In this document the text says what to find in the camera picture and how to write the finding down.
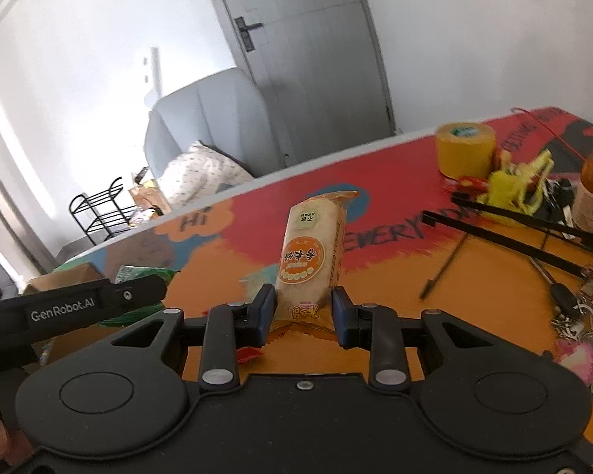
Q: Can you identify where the grey door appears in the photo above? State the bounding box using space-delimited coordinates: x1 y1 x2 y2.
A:
198 0 396 166

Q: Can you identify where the green patterned snack packet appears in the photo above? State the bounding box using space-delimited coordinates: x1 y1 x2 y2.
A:
99 264 179 329

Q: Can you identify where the grey armchair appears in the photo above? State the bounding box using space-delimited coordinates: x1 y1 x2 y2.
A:
143 66 268 193

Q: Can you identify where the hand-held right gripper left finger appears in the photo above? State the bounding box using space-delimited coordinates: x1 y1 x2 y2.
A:
111 284 278 391

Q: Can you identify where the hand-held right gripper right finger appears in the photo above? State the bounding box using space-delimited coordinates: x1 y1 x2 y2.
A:
331 286 559 391

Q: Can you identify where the black pen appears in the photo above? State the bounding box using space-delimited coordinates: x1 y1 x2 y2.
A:
420 234 470 301

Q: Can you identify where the black door handle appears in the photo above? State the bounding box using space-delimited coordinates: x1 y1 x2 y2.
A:
234 16 264 51

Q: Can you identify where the black flat stick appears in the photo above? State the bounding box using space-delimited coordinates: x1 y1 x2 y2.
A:
452 192 593 250
421 210 590 277

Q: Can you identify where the white board with holes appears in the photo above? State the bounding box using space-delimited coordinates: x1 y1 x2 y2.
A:
141 47 161 109

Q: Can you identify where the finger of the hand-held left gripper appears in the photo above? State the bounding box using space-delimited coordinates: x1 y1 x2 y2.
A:
110 275 168 313

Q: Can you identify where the thin red cable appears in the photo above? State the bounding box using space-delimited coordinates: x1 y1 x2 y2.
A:
511 106 586 159

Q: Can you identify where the yellow tape roll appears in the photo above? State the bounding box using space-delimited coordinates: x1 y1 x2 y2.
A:
435 121 497 179

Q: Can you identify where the orange rice cracker packet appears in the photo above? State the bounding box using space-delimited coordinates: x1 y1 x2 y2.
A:
275 190 359 337

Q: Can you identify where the black metal shoe rack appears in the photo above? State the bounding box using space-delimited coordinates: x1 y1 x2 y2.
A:
69 176 132 248

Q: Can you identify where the yellow crocodile toy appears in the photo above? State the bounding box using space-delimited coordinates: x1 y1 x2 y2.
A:
477 150 557 228

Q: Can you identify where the white dotted pillow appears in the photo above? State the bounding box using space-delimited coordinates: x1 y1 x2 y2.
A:
161 141 255 208

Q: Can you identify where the pink white wrapper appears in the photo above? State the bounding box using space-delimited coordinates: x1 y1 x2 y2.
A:
556 338 593 381

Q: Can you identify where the black key bunch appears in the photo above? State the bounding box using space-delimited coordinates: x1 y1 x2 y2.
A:
536 178 574 223

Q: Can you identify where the metal keychain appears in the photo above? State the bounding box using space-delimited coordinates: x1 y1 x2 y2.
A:
538 257 593 351

